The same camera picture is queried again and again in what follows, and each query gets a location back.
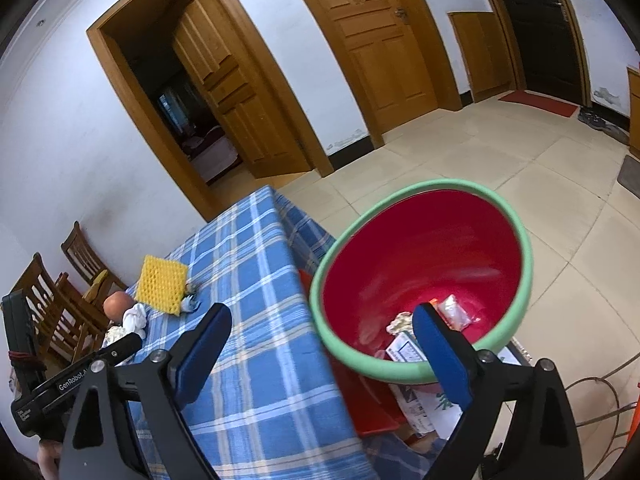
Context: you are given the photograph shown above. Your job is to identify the yellow foam net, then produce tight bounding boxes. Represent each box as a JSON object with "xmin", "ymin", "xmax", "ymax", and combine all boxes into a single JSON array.
[{"xmin": 134, "ymin": 255, "xmax": 189, "ymax": 315}]

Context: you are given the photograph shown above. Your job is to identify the white paper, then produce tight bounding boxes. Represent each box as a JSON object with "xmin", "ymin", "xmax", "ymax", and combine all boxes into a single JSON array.
[{"xmin": 385, "ymin": 312, "xmax": 413, "ymax": 336}]

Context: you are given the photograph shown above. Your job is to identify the person's left hand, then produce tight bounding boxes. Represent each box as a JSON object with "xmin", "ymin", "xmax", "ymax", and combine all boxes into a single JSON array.
[{"xmin": 37, "ymin": 439, "xmax": 62, "ymax": 480}]

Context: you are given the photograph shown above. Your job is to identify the wooden chair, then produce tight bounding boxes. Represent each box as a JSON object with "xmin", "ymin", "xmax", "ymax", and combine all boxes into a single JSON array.
[
  {"xmin": 61, "ymin": 221, "xmax": 127, "ymax": 307},
  {"xmin": 11, "ymin": 252, "xmax": 108, "ymax": 366}
]

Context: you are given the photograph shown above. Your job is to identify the baby doll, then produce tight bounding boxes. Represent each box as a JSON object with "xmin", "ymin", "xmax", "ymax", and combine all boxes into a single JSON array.
[{"xmin": 103, "ymin": 292, "xmax": 146, "ymax": 347}]

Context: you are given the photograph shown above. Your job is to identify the clear plastic bag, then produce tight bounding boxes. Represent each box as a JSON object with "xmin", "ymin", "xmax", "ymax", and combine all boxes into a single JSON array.
[{"xmin": 435, "ymin": 294, "xmax": 473, "ymax": 332}]

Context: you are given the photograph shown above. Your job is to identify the blue plaid tablecloth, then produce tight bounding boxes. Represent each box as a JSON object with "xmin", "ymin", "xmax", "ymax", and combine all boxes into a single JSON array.
[{"xmin": 102, "ymin": 184, "xmax": 381, "ymax": 480}]

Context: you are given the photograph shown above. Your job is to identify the red bin green rim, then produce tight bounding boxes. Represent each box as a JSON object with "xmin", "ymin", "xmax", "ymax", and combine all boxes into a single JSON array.
[{"xmin": 309, "ymin": 179, "xmax": 534, "ymax": 386}]

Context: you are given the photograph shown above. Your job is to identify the grey floor mat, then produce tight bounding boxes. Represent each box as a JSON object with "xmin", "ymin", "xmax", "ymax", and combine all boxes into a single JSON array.
[{"xmin": 617, "ymin": 155, "xmax": 640, "ymax": 191}]

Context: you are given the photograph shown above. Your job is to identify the shoes by door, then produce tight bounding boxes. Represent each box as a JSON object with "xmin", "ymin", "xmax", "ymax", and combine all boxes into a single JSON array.
[{"xmin": 578, "ymin": 107, "xmax": 629, "ymax": 145}]

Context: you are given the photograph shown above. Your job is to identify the red doormat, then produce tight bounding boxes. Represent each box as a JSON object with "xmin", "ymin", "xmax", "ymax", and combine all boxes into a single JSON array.
[{"xmin": 500, "ymin": 90, "xmax": 578, "ymax": 118}]

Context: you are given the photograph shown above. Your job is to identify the wooden cabinet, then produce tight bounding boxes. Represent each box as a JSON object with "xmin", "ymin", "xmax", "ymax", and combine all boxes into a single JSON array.
[{"xmin": 627, "ymin": 67, "xmax": 640, "ymax": 158}]

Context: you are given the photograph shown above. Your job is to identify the dark entrance door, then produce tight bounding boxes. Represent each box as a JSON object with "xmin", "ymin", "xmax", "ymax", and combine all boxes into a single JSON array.
[{"xmin": 502, "ymin": 0, "xmax": 585, "ymax": 104}]

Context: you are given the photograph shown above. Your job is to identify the open wooden door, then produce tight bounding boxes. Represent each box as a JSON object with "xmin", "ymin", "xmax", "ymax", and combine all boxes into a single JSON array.
[{"xmin": 171, "ymin": 0, "xmax": 311, "ymax": 178}]

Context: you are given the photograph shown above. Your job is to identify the closed wooden door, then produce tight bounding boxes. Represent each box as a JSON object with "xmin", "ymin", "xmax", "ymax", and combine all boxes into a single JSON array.
[{"xmin": 319, "ymin": 0, "xmax": 437, "ymax": 132}]

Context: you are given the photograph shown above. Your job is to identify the wooden wall panel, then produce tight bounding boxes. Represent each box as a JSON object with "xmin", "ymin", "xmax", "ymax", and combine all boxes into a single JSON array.
[{"xmin": 449, "ymin": 11, "xmax": 515, "ymax": 102}]

